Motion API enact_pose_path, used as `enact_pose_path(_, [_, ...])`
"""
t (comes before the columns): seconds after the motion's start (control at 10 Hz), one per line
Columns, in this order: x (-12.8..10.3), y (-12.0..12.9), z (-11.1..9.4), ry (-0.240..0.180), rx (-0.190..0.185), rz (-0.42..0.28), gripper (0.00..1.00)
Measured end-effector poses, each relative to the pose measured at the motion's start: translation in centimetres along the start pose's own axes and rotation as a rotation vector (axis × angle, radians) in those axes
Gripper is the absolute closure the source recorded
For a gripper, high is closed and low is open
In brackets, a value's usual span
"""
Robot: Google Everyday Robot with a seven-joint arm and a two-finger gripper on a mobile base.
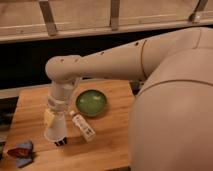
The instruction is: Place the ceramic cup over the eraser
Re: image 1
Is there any metal shelf bracket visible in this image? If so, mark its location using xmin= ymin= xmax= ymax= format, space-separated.
xmin=110 ymin=0 xmax=120 ymax=31
xmin=38 ymin=0 xmax=57 ymax=36
xmin=189 ymin=0 xmax=208 ymax=23

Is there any metal shelf bracket middle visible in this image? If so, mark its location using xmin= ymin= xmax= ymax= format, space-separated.
xmin=110 ymin=0 xmax=120 ymax=31

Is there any metal shelf bracket right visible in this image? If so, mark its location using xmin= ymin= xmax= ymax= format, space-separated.
xmin=189 ymin=0 xmax=208 ymax=23

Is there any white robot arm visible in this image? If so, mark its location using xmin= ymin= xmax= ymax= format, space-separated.
xmin=45 ymin=27 xmax=213 ymax=171

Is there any white plastic bottle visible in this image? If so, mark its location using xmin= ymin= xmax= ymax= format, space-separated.
xmin=69 ymin=110 xmax=96 ymax=142

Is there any blue and red cloth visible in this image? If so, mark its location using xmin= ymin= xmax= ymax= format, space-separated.
xmin=7 ymin=140 xmax=33 ymax=168

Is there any green ceramic bowl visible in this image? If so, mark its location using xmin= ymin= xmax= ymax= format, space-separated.
xmin=75 ymin=89 xmax=107 ymax=117

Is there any metal shelf bracket left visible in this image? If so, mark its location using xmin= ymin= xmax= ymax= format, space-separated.
xmin=38 ymin=0 xmax=57 ymax=36

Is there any white conical gripper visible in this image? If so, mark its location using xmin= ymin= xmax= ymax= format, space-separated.
xmin=44 ymin=96 xmax=68 ymax=146

